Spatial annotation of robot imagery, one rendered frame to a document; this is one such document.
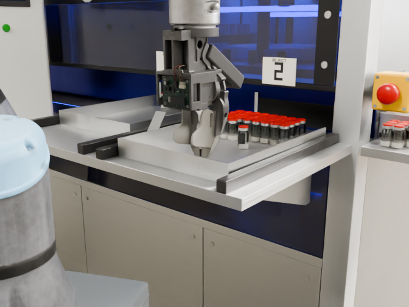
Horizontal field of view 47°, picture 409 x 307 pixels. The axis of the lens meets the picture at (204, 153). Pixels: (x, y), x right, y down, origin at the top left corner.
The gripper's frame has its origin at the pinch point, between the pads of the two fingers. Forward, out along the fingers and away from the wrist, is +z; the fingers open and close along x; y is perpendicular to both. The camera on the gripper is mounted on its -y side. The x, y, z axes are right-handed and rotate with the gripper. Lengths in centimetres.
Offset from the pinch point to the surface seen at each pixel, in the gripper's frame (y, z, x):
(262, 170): -5.0, 2.6, 8.1
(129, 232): -35, 45, -60
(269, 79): -34.9, -8.0, -9.2
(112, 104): -26, 1, -54
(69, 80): -43, 0, -98
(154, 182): 5.1, 5.1, -6.6
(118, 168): 5.1, 4.4, -15.6
